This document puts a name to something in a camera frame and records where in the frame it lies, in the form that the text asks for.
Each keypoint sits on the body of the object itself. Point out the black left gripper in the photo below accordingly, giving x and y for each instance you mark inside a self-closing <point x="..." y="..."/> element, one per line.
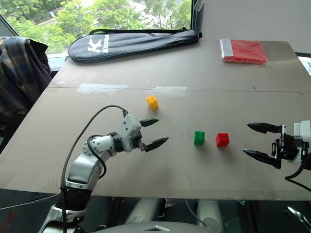
<point x="141" y="143"/>

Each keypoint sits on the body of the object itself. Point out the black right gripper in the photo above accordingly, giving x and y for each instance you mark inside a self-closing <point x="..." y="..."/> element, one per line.
<point x="288" y="146"/>

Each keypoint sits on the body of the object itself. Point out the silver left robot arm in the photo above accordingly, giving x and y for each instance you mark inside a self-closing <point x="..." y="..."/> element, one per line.
<point x="82" y="167"/>

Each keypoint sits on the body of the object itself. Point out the yellow toy brick cube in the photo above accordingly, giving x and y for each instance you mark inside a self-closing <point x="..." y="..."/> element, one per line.
<point x="152" y="102"/>

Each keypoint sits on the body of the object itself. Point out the red toy brick cube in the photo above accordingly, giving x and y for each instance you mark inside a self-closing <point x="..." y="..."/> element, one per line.
<point x="222" y="140"/>

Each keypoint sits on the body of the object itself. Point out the clear tape strip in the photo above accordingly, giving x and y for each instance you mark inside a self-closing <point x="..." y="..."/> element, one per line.
<point x="102" y="88"/>
<point x="170" y="90"/>

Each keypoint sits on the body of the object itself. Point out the green toy brick cube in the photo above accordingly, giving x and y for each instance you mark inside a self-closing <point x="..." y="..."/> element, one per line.
<point x="199" y="138"/>

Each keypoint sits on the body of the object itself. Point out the white rounded robot leg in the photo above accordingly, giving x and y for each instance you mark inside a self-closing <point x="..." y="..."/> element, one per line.
<point x="142" y="211"/>
<point x="210" y="214"/>

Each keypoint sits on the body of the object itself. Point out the chrome metal bar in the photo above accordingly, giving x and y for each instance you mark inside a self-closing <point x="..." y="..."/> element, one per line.
<point x="297" y="214"/>

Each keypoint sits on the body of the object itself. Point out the white printed paper sheet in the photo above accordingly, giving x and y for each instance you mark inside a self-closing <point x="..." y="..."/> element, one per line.
<point x="306" y="63"/>

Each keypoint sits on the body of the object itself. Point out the black racket bag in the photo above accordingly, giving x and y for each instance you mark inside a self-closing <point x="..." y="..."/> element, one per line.
<point x="136" y="43"/>

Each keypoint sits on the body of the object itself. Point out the red cloth in plastic bag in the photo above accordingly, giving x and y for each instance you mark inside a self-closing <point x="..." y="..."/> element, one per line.
<point x="245" y="52"/>

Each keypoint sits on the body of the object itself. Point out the silver robot torso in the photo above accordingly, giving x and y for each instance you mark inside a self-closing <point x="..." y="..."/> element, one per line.
<point x="155" y="228"/>

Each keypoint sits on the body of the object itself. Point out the dark plaid jacket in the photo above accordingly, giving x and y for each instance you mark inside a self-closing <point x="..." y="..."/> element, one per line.
<point x="19" y="80"/>

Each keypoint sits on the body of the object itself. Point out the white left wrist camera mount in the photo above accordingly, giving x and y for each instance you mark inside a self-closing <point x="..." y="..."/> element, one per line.
<point x="130" y="132"/>

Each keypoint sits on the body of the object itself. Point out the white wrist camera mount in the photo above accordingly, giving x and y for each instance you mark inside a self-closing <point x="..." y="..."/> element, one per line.
<point x="302" y="136"/>
<point x="130" y="132"/>

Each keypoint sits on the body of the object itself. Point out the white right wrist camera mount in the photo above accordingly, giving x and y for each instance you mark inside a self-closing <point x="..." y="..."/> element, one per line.
<point x="302" y="136"/>

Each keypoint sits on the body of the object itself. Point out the black window frame post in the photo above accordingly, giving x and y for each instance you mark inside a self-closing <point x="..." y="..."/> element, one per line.
<point x="196" y="14"/>

